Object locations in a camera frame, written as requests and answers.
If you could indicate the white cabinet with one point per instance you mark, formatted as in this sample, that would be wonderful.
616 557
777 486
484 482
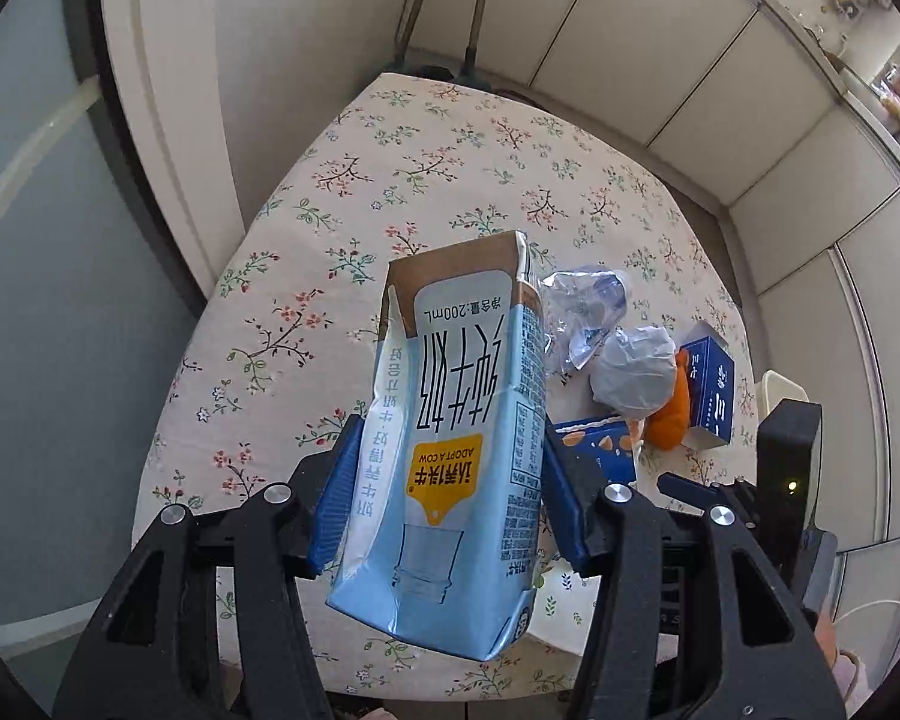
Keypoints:
720 75

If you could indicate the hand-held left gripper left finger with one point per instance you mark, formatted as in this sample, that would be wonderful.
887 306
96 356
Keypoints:
336 510

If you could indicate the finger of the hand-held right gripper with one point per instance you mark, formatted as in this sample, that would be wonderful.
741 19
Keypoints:
690 487

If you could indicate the blue snack packet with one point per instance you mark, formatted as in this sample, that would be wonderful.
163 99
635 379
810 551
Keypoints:
600 450

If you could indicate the dark blue cardboard box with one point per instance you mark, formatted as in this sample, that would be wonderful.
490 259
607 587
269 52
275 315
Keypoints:
711 390

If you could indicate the light blue milk carton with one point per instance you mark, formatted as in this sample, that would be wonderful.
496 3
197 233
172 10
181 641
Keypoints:
457 427

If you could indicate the white plastic bin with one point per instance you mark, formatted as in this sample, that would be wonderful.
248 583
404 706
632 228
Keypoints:
784 386

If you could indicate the metal floor stand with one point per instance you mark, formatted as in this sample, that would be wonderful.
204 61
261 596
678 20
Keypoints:
474 15

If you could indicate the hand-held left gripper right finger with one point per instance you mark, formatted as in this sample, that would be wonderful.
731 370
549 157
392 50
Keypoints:
566 510

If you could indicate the person's right forearm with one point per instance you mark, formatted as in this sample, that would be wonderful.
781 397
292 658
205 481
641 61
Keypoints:
847 679

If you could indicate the crumpled clear plastic wrapper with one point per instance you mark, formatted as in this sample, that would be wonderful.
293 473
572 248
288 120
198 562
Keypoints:
577 307

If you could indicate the orange peel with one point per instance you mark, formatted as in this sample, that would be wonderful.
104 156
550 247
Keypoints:
667 412

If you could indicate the floral tablecloth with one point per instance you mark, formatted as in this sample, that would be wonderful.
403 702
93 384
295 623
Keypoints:
435 165

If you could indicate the dark framed glass door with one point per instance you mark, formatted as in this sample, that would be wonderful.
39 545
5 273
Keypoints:
82 52

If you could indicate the white tissue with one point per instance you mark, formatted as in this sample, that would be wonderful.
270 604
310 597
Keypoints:
634 375

